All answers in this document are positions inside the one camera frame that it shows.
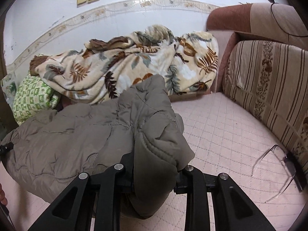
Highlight green white patterned pillow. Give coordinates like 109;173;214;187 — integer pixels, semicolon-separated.
13;73;61;125

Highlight floral plastic bag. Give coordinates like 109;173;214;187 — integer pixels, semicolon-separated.
1;72;19;109

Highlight striped floral brown cushion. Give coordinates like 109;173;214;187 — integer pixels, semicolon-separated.
222;40;307;174

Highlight olive grey padded jacket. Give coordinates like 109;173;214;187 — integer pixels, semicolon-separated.
2;74;195;218

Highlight beige leaf pattern blanket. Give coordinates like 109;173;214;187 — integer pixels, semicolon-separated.
29;24;219;104

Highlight clear frame eyeglasses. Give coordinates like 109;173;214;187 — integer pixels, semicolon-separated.
251;144;304;203

